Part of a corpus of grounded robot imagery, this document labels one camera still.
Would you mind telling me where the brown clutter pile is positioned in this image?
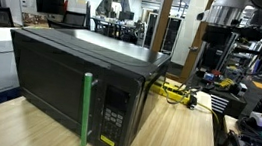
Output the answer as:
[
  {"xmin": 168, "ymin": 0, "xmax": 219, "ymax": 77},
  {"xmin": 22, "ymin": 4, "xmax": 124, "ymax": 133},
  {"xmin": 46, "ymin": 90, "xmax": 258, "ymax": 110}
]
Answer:
[{"xmin": 20, "ymin": 10, "xmax": 53, "ymax": 30}]

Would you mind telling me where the yellow power cord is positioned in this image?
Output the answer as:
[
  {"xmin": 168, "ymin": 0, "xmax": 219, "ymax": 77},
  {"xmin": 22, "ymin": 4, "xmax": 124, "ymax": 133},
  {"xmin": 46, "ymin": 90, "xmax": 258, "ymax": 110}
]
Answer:
[{"xmin": 193, "ymin": 101, "xmax": 223, "ymax": 127}]

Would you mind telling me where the green microwave door handle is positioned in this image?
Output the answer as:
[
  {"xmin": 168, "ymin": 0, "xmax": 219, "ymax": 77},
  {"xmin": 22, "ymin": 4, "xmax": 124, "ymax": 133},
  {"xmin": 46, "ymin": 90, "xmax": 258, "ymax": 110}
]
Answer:
[{"xmin": 75, "ymin": 71, "xmax": 97, "ymax": 146}]

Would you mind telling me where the black vented computer case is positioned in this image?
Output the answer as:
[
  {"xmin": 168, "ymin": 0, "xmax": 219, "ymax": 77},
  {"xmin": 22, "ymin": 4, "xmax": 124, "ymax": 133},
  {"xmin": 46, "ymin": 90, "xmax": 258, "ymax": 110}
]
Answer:
[{"xmin": 200, "ymin": 86, "xmax": 250, "ymax": 120}]

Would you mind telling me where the yellow object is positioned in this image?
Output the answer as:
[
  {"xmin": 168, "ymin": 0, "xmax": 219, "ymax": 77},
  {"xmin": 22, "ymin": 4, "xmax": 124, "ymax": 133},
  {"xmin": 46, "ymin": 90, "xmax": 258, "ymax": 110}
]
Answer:
[{"xmin": 218, "ymin": 77, "xmax": 236, "ymax": 91}]

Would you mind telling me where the white board panel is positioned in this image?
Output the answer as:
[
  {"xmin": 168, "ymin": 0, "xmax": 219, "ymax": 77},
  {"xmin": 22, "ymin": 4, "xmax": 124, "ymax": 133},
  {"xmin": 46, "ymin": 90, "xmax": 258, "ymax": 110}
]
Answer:
[{"xmin": 0, "ymin": 0, "xmax": 27, "ymax": 27}]

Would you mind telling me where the black office chair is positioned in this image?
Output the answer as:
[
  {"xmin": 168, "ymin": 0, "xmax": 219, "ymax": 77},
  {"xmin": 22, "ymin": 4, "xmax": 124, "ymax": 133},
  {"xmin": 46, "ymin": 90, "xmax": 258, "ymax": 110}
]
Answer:
[{"xmin": 45, "ymin": 7, "xmax": 92, "ymax": 34}]

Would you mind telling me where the white wall thermostat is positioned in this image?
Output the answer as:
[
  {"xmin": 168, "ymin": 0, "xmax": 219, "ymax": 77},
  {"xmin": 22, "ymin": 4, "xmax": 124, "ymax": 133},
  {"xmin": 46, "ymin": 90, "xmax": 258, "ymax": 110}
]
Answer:
[{"xmin": 19, "ymin": 0, "xmax": 29, "ymax": 8}]

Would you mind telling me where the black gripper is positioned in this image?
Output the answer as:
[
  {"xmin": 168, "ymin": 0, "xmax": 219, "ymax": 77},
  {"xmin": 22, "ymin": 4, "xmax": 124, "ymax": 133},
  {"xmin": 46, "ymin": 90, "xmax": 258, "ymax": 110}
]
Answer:
[{"xmin": 199, "ymin": 23, "xmax": 233, "ymax": 71}]

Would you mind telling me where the yellow and black power strip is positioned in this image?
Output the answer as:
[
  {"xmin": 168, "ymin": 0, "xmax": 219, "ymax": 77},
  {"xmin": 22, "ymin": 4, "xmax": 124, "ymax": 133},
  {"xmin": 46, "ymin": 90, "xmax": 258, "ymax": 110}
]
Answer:
[{"xmin": 148, "ymin": 80, "xmax": 201, "ymax": 111}]

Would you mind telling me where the black microwave oven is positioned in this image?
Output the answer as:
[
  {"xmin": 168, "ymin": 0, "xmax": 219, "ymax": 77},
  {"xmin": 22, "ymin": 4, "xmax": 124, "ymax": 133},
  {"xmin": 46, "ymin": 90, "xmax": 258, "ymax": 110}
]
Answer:
[{"xmin": 0, "ymin": 20, "xmax": 174, "ymax": 146}]

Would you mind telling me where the wooden post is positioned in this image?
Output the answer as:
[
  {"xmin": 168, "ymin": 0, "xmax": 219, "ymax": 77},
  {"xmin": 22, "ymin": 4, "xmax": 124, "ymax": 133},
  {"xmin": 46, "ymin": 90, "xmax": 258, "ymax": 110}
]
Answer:
[{"xmin": 149, "ymin": 0, "xmax": 176, "ymax": 54}]

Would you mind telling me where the coiled black cable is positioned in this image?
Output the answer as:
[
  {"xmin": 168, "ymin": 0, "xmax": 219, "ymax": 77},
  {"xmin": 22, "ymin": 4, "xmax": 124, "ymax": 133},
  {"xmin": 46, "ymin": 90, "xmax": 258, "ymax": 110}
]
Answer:
[{"xmin": 234, "ymin": 115, "xmax": 262, "ymax": 146}]

